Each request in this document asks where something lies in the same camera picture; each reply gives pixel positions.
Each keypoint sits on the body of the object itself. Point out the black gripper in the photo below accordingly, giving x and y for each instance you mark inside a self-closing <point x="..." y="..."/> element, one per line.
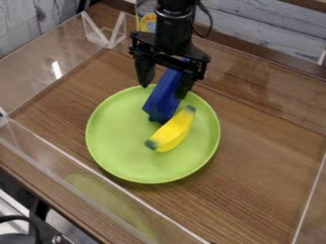
<point x="184" y="58"/>

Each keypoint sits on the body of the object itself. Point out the blue cross-shaped block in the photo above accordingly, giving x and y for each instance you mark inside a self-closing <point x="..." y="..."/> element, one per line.
<point x="163" y="102"/>

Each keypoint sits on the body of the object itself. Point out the yellow toy banana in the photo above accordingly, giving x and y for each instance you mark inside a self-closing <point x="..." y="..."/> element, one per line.
<point x="172" y="132"/>

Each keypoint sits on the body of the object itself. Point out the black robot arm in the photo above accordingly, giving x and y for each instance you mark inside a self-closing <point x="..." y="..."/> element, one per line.
<point x="175" y="18"/>

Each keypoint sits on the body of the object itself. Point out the green round plate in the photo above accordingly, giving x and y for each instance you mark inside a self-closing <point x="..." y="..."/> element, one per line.
<point x="119" y="128"/>

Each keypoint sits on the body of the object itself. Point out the yellow labelled tin can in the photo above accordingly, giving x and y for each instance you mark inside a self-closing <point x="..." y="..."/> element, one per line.
<point x="146" y="16"/>

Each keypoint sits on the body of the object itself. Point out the clear acrylic corner bracket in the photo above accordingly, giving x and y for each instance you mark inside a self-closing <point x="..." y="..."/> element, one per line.
<point x="108" y="38"/>

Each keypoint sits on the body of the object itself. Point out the clear acrylic front wall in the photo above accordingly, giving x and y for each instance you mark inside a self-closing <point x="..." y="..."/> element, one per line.
<point x="104" y="209"/>

